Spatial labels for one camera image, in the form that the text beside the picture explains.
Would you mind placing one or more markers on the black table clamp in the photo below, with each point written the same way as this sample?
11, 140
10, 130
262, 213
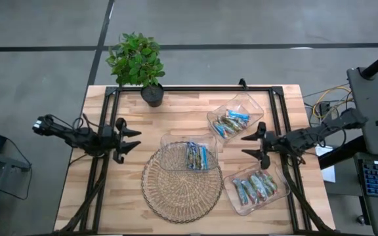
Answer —
243, 84

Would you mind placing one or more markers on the grey metal cart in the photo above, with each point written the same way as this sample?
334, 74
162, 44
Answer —
376, 98

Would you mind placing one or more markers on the black caster wheel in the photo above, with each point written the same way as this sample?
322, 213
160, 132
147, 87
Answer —
360, 219

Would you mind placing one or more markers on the black diagonal beam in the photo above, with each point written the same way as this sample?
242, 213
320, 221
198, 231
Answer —
343, 154

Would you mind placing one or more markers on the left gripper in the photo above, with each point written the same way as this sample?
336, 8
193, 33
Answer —
112, 141

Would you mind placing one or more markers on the round woven placemat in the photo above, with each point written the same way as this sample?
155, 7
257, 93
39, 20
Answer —
182, 196

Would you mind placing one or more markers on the blue white granola bar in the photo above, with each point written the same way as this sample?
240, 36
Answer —
190, 156
204, 158
197, 158

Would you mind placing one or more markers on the green plant in black pot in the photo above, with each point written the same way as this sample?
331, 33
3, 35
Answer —
136, 60

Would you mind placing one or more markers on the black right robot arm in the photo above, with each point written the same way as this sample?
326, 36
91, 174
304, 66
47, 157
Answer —
323, 129

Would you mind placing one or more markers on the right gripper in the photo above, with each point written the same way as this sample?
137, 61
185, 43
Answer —
274, 142

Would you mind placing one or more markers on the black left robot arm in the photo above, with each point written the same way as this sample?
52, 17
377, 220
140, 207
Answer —
77, 137

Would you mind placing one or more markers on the white paper sheet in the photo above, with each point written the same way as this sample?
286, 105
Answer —
329, 173

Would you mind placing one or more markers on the black aluminium table frame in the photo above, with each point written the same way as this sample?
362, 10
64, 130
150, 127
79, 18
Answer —
192, 88

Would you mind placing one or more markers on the clear plastic bin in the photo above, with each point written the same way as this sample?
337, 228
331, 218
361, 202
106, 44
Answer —
248, 101
172, 157
274, 203

